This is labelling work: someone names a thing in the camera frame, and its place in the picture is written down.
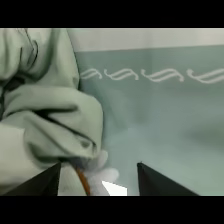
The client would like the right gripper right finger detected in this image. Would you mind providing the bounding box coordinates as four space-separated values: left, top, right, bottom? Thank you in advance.
136 162 200 197

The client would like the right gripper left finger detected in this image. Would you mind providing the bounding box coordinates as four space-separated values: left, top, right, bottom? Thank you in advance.
2 162 62 197

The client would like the pale green shirt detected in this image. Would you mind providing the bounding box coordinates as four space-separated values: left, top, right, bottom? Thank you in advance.
0 28 105 197

